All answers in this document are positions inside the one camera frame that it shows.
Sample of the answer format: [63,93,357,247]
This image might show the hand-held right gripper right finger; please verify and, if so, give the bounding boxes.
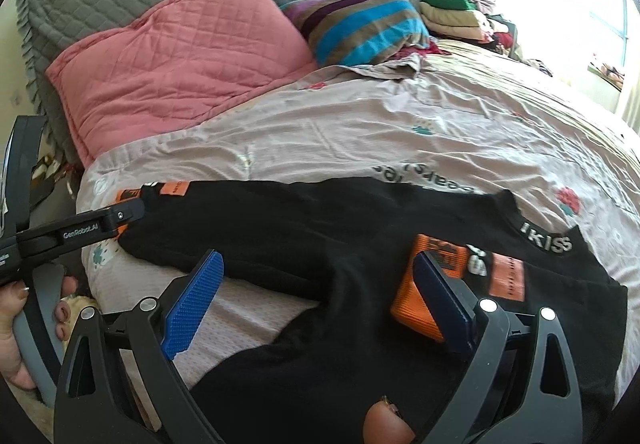
[411,250,595,444]

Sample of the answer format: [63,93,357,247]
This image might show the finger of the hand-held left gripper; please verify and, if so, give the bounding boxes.
[104,196,147,241]

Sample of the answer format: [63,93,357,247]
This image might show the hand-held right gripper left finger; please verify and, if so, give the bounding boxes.
[52,249,226,444]

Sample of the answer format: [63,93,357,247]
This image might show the black shirt with orange patches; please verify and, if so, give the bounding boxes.
[116,176,629,444]

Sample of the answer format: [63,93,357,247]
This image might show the pile of loose clothes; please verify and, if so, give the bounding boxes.
[470,0,557,77]

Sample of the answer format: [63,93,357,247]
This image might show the stack of folded clothes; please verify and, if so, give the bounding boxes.
[419,0,497,42]

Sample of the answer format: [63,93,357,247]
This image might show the person's left hand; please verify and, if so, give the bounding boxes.
[0,274,80,392]

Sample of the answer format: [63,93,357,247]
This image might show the person's right hand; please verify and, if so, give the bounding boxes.
[362,396,417,444]

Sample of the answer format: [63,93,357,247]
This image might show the pink quilted pillow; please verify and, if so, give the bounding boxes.
[45,0,321,167]

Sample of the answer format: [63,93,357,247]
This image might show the printed pale bed sheet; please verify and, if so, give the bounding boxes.
[75,38,640,406]

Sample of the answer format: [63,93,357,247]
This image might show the magenta cloth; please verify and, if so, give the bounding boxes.
[394,40,453,60]

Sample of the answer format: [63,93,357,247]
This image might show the striped pillow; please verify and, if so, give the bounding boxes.
[280,0,437,67]

